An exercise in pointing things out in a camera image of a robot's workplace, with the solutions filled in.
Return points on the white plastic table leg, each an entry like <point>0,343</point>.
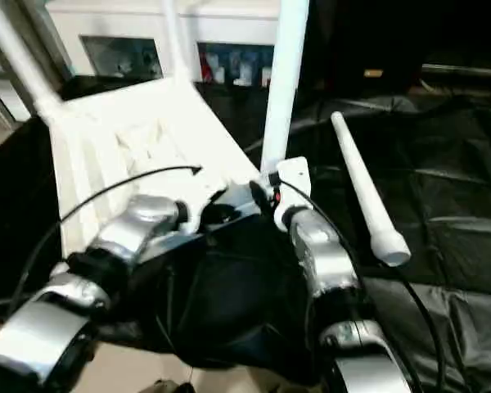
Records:
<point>16,57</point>
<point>173,37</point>
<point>364,184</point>
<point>285,82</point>

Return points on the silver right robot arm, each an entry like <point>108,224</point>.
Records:
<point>327,270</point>

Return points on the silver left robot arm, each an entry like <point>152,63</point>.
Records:
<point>114,246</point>

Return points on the black table mat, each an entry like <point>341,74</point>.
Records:
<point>442,205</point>

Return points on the black left robot foot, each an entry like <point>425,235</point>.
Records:
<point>173,387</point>

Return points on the white display cabinet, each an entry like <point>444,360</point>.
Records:
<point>147,24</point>

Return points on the black cabinet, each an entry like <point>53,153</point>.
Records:
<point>409,41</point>

